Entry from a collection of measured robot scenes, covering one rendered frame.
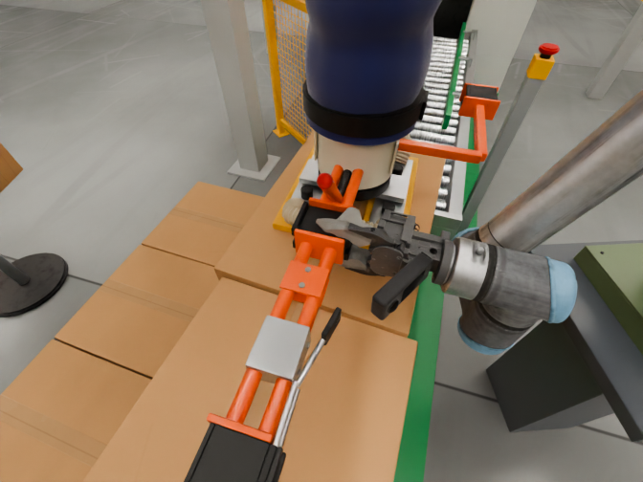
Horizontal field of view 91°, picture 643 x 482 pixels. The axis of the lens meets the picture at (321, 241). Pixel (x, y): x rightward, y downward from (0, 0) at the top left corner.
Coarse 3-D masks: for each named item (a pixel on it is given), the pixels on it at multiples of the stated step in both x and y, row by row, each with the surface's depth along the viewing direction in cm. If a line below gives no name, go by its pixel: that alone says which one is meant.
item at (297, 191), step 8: (312, 152) 87; (296, 184) 79; (304, 184) 78; (296, 192) 76; (304, 192) 73; (312, 192) 74; (320, 192) 76; (304, 200) 74; (280, 208) 73; (280, 216) 72; (280, 224) 70; (288, 224) 70
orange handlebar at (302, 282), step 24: (480, 120) 75; (408, 144) 69; (432, 144) 69; (480, 144) 69; (336, 168) 63; (288, 288) 45; (312, 288) 45; (312, 312) 44; (240, 384) 38; (288, 384) 38; (240, 408) 36
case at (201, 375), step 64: (192, 320) 59; (256, 320) 59; (320, 320) 59; (192, 384) 51; (320, 384) 51; (384, 384) 51; (128, 448) 46; (192, 448) 46; (320, 448) 46; (384, 448) 46
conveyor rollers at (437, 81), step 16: (432, 48) 251; (448, 48) 254; (464, 48) 251; (432, 64) 234; (448, 64) 231; (464, 64) 235; (432, 80) 217; (448, 80) 214; (432, 96) 200; (432, 112) 188; (416, 128) 179; (432, 128) 177; (448, 128) 175; (448, 144) 165; (448, 160) 158
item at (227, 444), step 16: (208, 416) 34; (208, 432) 33; (224, 432) 33; (240, 432) 33; (256, 432) 33; (208, 448) 32; (224, 448) 32; (240, 448) 32; (256, 448) 32; (192, 464) 31; (208, 464) 31; (224, 464) 31; (240, 464) 31; (256, 464) 31; (192, 480) 30; (208, 480) 30; (224, 480) 30; (240, 480) 30; (256, 480) 31
